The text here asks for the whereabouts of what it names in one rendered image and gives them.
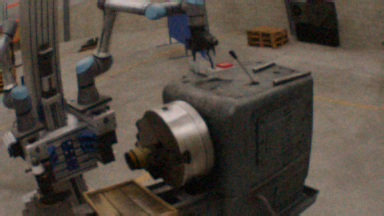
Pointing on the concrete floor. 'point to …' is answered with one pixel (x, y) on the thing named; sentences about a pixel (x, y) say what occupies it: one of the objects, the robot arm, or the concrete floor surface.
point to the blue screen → (177, 26)
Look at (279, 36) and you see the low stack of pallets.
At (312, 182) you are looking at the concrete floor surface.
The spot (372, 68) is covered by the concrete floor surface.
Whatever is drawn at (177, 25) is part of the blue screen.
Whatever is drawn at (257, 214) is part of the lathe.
